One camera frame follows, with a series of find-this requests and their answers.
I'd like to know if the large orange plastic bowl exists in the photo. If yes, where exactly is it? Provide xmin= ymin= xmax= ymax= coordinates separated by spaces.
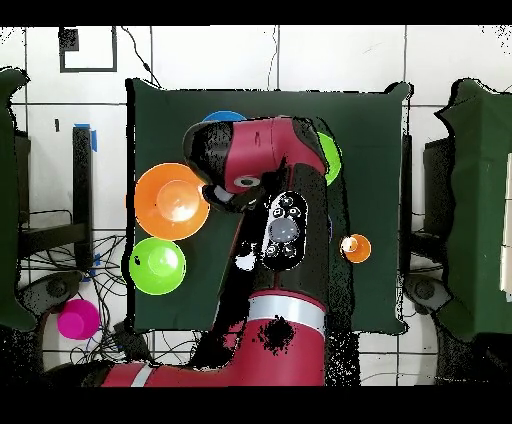
xmin=133 ymin=162 xmax=212 ymax=242

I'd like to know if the green plastic bowl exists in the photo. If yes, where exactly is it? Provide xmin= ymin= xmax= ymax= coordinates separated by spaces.
xmin=128 ymin=236 xmax=188 ymax=296
xmin=317 ymin=131 xmax=343 ymax=188

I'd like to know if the blue plastic bowl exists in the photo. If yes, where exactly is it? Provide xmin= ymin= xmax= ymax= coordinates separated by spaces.
xmin=201 ymin=110 xmax=248 ymax=123

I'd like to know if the orange plastic cup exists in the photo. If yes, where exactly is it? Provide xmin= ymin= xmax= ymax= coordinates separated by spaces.
xmin=339 ymin=233 xmax=373 ymax=264

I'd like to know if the dark green tablecloth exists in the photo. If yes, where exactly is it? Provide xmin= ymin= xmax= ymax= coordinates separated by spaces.
xmin=125 ymin=77 xmax=413 ymax=336

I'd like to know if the black stand with blue tape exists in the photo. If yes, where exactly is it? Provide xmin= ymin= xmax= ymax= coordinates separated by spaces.
xmin=17 ymin=123 xmax=98 ymax=273

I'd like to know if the black power strip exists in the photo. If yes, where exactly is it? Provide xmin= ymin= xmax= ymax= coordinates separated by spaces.
xmin=111 ymin=321 xmax=152 ymax=361

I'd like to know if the black box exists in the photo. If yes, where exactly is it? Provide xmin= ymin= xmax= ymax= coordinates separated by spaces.
xmin=14 ymin=131 xmax=32 ymax=225
xmin=422 ymin=137 xmax=455 ymax=241

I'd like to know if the pink plastic cup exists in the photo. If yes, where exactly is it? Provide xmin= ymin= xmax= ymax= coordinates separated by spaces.
xmin=56 ymin=298 xmax=101 ymax=341

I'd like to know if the green cloth covered table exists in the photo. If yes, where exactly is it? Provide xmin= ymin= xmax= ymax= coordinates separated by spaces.
xmin=433 ymin=77 xmax=512 ymax=343
xmin=0 ymin=65 xmax=37 ymax=333

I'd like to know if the white box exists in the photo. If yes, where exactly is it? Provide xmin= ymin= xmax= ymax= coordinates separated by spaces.
xmin=498 ymin=151 xmax=512 ymax=303

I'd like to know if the tangle of black cables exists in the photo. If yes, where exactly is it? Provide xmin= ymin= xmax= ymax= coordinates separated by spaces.
xmin=19 ymin=233 xmax=201 ymax=367

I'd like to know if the black cable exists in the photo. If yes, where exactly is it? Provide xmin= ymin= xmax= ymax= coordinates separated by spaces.
xmin=119 ymin=25 xmax=163 ymax=90

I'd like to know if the dark square floor frame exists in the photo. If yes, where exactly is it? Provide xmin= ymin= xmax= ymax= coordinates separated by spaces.
xmin=58 ymin=25 xmax=118 ymax=74

